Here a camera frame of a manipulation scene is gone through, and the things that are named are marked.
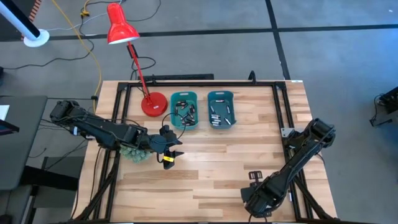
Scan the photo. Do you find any potted artificial succulent plant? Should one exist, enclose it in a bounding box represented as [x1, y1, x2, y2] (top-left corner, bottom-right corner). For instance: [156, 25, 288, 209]
[119, 145, 154, 164]

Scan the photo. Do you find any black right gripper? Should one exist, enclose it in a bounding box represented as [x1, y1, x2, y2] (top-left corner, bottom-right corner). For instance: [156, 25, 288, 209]
[240, 170, 281, 219]

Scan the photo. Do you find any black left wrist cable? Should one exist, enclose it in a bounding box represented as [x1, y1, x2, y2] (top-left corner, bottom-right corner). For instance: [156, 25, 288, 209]
[160, 112, 187, 147]

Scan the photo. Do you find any red desk lamp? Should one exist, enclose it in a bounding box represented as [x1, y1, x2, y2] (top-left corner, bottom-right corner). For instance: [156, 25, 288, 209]
[106, 2, 169, 118]

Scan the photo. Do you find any white floor stand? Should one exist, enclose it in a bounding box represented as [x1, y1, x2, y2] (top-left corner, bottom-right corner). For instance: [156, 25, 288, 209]
[0, 0, 50, 49]

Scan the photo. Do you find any blue plastic bin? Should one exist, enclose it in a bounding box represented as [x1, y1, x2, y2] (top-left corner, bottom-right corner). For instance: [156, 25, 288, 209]
[207, 90, 237, 129]

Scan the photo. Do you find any green plastic bin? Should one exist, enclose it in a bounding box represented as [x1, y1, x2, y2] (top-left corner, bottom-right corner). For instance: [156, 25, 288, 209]
[170, 91, 200, 130]

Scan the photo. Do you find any black desk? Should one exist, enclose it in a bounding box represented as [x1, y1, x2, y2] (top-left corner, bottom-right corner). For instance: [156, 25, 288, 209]
[0, 95, 48, 191]

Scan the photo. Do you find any yellow cable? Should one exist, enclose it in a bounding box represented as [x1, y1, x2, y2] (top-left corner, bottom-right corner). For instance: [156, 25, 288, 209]
[51, 0, 103, 113]

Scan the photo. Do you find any black aluminium table frame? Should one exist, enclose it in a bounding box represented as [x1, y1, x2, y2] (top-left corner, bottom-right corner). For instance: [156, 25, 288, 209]
[70, 80, 338, 224]

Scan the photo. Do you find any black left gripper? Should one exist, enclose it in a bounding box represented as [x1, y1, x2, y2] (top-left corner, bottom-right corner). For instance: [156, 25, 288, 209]
[146, 124, 185, 157]

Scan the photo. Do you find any black equipment box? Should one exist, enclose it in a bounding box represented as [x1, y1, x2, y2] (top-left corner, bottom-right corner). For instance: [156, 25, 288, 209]
[369, 85, 398, 127]

